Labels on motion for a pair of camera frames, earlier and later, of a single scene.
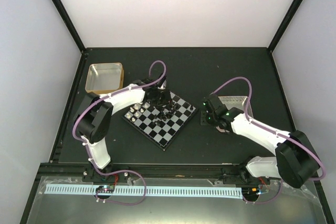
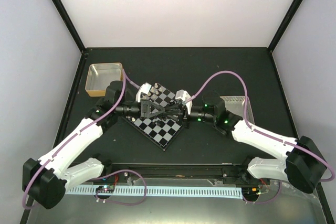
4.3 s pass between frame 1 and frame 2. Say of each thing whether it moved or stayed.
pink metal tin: stayed
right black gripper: moved
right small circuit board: stayed
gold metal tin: stayed
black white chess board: stayed
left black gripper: moved
